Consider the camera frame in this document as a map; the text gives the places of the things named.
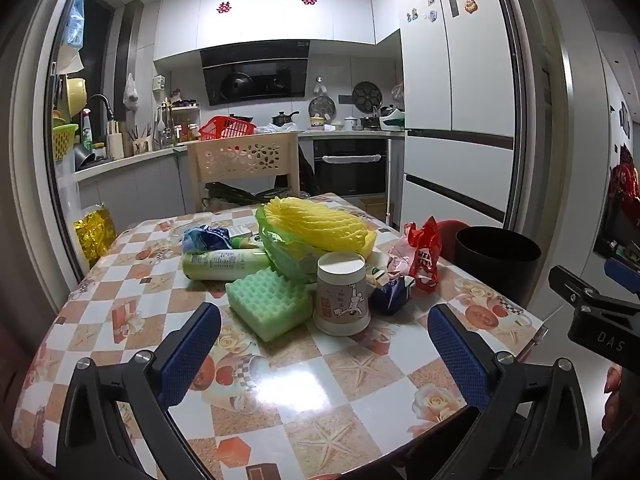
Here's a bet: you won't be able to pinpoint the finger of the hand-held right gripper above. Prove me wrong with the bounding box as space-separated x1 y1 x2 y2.
604 257 640 295
548 266 640 318

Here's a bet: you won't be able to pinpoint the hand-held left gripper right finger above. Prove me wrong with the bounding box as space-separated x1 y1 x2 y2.
427 304 593 480

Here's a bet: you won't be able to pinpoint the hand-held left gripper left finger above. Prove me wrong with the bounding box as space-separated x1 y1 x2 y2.
56 302 222 480

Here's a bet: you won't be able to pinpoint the black trash bin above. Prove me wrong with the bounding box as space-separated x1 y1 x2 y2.
454 226 542 311

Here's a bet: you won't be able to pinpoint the wavy foam sponge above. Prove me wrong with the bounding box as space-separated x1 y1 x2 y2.
226 267 313 343

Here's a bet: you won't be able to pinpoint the dark blue small wrapper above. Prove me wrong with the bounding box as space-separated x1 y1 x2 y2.
370 275 416 316

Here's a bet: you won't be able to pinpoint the green white spray bottle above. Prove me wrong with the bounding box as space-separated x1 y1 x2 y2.
181 247 273 281

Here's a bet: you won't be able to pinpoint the red snack wrapper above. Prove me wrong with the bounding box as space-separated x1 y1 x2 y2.
402 216 443 293

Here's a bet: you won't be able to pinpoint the pink plastic wrapper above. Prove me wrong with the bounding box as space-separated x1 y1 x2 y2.
385 237 416 281

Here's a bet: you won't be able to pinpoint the green white small carton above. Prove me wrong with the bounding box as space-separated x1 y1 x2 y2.
227 232 264 250

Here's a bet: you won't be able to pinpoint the printed paper cup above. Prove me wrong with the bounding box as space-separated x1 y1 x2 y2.
313 252 372 337

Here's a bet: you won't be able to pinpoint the translucent green plastic bag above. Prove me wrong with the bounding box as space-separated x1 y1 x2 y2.
255 205 321 283

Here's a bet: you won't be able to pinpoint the foam fruit net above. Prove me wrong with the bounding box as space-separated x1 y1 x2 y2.
262 196 377 261

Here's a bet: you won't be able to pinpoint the person's right hand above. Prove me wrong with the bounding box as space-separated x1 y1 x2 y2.
602 366 625 413

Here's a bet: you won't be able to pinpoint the red foil decoration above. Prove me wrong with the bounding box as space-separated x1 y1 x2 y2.
610 145 640 201

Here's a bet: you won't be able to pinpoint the red plastic stool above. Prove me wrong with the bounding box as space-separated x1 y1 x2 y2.
432 219 476 263

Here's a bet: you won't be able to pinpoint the checkered floral tablecloth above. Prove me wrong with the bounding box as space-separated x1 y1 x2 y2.
12 192 548 480

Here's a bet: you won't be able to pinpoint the gold foil bag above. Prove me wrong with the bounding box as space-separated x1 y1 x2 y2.
74 205 118 271

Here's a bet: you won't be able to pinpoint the green leafy vegetables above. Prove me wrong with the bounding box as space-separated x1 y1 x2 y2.
205 182 291 206

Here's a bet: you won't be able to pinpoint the cardboard box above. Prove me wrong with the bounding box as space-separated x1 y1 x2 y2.
357 196 396 223

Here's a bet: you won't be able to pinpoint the white pole stand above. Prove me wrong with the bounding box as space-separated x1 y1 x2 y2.
385 137 394 226

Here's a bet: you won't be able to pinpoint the beige plastic chair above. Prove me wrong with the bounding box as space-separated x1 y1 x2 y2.
186 132 301 213

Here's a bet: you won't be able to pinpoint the black built-in oven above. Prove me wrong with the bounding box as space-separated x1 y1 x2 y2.
313 138 389 198

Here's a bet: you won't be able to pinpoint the utensil holder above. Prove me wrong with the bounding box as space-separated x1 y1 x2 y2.
127 125 153 156

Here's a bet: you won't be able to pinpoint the black pan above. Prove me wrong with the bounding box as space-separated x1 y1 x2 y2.
74 142 101 171

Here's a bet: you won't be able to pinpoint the white refrigerator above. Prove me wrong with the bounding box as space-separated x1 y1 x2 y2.
392 0 518 228

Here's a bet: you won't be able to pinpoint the beige knife block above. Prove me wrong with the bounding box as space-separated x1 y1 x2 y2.
105 121 125 158

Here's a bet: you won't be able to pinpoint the red plastic basket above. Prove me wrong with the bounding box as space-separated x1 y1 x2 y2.
199 115 257 141

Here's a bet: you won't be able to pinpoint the spice rack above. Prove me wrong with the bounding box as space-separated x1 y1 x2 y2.
159 102 201 143

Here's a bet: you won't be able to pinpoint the white green rice cooker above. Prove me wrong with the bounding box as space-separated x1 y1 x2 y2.
379 107 406 132

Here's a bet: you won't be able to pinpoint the cleaner spray bottle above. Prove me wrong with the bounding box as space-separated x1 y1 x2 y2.
80 108 94 153

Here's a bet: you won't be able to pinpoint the plastic lattice basket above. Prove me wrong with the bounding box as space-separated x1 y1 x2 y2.
52 123 80 161

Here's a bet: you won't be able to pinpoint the black kitchen faucet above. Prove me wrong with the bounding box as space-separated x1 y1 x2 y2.
86 94 115 136

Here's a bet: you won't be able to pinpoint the round metal steam rack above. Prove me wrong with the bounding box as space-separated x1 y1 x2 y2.
352 81 383 111

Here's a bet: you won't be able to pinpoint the round metal plate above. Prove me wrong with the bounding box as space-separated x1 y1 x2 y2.
308 96 337 118

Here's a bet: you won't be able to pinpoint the black range hood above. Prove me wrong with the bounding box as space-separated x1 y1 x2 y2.
200 40 311 107

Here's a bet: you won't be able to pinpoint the yellow plastic bowl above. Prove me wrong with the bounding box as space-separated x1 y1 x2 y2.
60 77 87 111

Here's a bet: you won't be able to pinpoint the blue plastic bag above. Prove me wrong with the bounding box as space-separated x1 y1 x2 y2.
65 0 86 51

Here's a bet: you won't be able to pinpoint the white wall cabinets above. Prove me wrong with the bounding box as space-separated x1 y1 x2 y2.
152 0 376 61

